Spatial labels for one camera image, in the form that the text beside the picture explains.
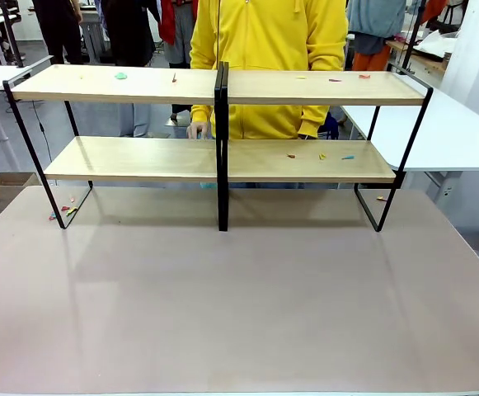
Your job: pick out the person's left forearm yellow sleeve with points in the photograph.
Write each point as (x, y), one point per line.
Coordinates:
(314, 119)

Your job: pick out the large white table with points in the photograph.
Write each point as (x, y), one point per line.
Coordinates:
(449, 132)

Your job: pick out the light wooden shelf board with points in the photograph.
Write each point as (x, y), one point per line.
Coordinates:
(264, 165)
(99, 86)
(140, 158)
(325, 88)

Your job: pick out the black metal pole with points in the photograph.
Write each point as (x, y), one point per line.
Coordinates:
(11, 33)
(413, 33)

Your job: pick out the person in yellow hoodie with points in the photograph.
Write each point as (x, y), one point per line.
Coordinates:
(264, 33)

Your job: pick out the blue chair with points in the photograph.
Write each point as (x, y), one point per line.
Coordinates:
(332, 123)

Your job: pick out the bystander with orange trousers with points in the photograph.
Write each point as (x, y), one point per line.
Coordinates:
(373, 33)

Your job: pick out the teal cloth piece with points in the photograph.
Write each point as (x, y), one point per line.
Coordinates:
(208, 185)

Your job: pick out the wooden shelf rack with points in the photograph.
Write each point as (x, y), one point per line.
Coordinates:
(225, 86)
(218, 86)

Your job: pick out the salmon paper scrap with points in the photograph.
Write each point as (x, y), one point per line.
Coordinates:
(364, 76)

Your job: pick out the wooden background table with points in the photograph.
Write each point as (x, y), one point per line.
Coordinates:
(424, 62)

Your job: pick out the bystander in dark coat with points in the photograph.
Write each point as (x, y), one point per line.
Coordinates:
(128, 29)

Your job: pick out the person's right hand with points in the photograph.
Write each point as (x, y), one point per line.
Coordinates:
(198, 128)

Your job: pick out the right wooden shelf rack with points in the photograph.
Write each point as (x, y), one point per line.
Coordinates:
(225, 86)

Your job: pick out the small white table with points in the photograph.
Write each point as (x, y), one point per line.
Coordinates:
(0, 76)

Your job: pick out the red hanging garment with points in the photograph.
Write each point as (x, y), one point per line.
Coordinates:
(167, 20)

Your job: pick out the bystander in black clothes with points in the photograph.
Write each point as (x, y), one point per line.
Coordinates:
(59, 24)

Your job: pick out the person's right forearm yellow sleeve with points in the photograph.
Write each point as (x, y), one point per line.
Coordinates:
(201, 113)

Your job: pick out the small teal paper scrap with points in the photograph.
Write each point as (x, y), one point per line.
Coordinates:
(201, 135)

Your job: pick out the brown cardboard box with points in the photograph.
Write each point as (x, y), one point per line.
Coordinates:
(10, 189)

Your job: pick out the white paper sheet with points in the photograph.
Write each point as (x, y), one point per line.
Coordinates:
(437, 43)

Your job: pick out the left wooden shelf rack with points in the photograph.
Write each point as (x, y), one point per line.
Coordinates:
(218, 86)

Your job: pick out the teal crumpled paper scrap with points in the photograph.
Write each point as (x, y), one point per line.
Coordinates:
(120, 76)

